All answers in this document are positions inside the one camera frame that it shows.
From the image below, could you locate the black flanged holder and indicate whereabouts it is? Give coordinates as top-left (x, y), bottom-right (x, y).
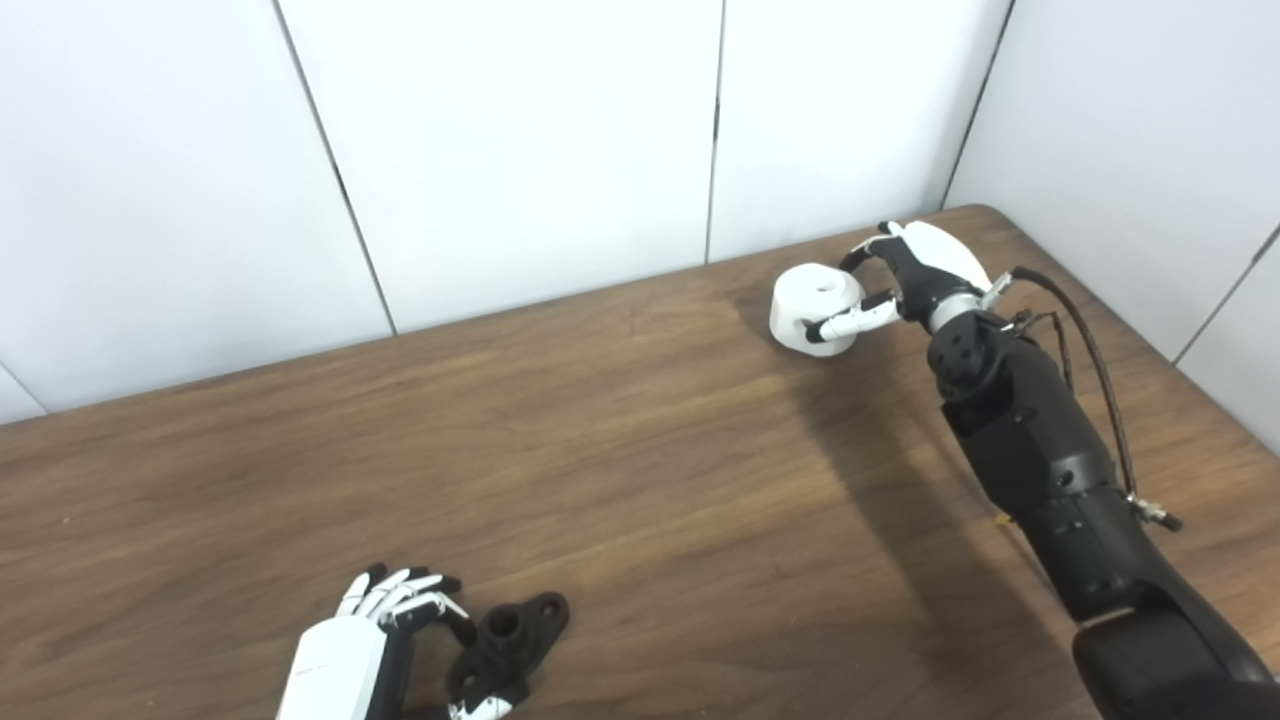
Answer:
top-left (445, 592), bottom-right (571, 716)

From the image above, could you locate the white and black left hand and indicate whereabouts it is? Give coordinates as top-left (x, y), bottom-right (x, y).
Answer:
top-left (275, 565), bottom-right (531, 720)

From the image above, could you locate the white and black right hand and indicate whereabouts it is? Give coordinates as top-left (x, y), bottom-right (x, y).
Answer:
top-left (805, 220), bottom-right (996, 346)

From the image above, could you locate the round white piece with holes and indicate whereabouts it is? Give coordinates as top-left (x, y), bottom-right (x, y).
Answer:
top-left (768, 262), bottom-right (867, 358)

